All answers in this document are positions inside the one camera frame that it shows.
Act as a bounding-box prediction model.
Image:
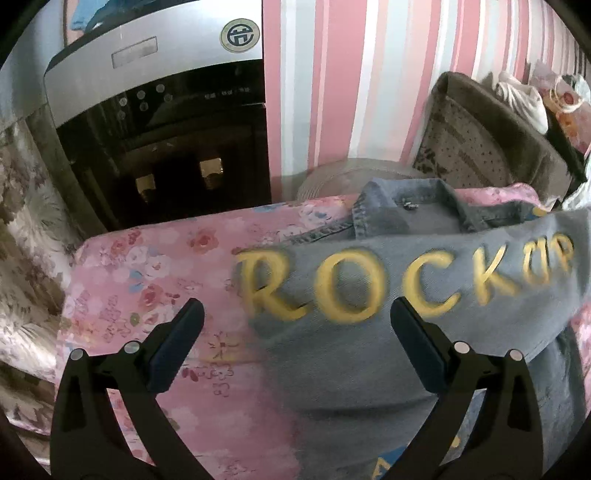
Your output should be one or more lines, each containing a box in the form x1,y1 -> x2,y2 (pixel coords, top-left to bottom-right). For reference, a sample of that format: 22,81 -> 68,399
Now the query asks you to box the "black garment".
547,122 -> 591,185

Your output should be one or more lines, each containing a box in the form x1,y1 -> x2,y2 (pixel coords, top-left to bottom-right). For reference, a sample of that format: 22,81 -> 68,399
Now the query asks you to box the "silver black water dispenser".
44,0 -> 273,232

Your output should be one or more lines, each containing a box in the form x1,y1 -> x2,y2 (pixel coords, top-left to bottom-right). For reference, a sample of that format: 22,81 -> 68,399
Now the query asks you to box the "beige woven hat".
295,157 -> 426,204

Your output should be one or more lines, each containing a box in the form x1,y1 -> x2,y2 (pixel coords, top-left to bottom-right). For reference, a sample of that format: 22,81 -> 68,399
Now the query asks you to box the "blue cloth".
69,0 -> 153,33

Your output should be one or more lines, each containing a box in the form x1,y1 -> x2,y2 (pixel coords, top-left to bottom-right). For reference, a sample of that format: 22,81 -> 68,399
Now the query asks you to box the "pink floral bedsheet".
51,182 -> 591,480

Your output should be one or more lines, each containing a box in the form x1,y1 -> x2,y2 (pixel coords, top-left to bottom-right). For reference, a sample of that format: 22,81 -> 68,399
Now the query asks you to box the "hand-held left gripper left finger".
48,298 -> 218,480

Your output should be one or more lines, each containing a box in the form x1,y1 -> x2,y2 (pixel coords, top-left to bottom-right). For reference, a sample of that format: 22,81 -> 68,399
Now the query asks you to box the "white garment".
496,71 -> 550,134

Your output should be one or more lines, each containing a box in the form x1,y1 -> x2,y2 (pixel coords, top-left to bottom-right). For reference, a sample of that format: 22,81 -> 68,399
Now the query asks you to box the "grey curtain with floral hem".
0,28 -> 112,435

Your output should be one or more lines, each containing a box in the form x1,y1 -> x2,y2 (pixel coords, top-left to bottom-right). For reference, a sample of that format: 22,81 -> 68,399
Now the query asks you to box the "brown sofa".
411,70 -> 587,204

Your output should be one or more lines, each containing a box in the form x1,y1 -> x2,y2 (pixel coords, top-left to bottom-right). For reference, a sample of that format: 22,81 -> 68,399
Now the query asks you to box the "printed blue denim jacket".
231,179 -> 591,480

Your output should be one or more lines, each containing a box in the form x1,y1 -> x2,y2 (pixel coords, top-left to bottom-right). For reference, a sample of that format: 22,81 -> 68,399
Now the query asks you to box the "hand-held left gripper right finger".
376,296 -> 546,480

